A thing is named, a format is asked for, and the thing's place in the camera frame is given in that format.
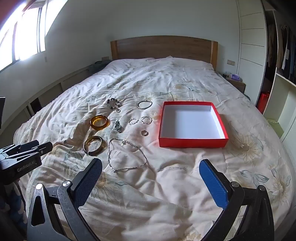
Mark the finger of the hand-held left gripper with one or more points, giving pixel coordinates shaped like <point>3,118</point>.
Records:
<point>25,146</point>
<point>45,148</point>

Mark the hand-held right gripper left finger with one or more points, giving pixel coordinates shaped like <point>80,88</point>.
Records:
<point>90,178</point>

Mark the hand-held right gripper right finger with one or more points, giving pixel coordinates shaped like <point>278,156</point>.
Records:
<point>212,183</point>

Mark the dark brown bangle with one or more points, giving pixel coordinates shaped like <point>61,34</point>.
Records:
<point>92,153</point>

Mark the amber translucent bangle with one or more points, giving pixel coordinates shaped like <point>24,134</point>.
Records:
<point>99,125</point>

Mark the small silver wristwatch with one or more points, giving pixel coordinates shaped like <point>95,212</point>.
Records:
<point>118,127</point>

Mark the red shallow cardboard box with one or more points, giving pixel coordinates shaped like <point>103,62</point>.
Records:
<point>192,122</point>

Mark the twisted silver hoop earring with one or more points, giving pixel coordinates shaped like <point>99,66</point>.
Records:
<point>142,121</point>
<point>129,122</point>

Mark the low white cabinet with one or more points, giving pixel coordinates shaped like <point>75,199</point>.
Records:
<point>46,92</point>

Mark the green cloth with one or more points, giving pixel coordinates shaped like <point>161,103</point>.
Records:
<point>275,126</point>

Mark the thin silver bangle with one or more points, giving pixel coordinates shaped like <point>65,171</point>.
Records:
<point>138,106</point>

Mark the red bag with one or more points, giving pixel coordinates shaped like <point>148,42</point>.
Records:
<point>263,102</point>

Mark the wooden nightstand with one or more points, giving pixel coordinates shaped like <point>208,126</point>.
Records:
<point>238,85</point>

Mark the purple pack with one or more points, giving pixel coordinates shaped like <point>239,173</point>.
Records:
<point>235,77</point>

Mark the bright window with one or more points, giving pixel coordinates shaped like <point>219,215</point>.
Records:
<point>25,37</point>

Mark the open closet shelving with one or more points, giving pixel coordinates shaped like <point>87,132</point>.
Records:
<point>286,97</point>

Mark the white wardrobe doors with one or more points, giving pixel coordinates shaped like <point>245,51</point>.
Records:
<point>252,46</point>

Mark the wooden bed headboard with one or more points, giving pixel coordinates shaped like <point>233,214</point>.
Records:
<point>161,48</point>

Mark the hanging clothes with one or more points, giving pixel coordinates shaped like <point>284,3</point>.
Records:
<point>282,46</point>

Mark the wall socket plate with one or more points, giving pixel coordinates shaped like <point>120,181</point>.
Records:
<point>105,58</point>

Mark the wall switch plate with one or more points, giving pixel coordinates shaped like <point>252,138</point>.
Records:
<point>230,62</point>

